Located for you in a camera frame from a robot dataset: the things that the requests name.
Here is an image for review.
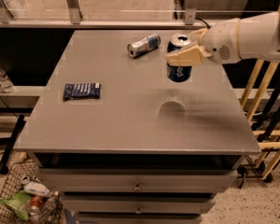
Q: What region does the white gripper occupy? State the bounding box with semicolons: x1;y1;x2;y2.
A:
166;19;240;67

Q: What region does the blue pepsi can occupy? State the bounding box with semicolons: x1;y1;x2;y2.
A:
167;33;192;82

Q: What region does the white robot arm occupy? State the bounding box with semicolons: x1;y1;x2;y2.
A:
166;9;280;66

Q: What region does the silver blue red bull can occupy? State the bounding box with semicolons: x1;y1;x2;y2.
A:
127;33;161;58

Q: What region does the blue rxbar blueberry wrapper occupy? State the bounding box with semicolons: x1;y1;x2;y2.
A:
63;82;101;101

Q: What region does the silver can in basket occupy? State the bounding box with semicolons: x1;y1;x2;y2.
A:
21;175;31;185

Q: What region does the red soda can in basket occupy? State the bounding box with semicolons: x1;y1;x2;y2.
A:
28;195;46;215

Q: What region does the grey drawer cabinet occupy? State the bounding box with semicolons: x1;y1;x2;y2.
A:
15;30;259;224

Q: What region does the clear plastic water bottle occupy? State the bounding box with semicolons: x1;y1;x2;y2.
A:
0;66;14;93

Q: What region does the white plastic bottle in basket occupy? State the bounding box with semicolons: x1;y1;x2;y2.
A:
23;181;51;197

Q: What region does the black stand leg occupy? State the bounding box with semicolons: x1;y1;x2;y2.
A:
0;115;25;175

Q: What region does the green snack bag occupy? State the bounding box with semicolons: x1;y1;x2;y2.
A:
0;190;32;221

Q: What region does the black power cable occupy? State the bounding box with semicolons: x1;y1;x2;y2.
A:
194;17;213;29

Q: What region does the yellow wooden cart frame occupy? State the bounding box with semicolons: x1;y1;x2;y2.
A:
238;0;280;183

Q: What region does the wire mesh basket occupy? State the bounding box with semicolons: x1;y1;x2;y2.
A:
0;161;62;224

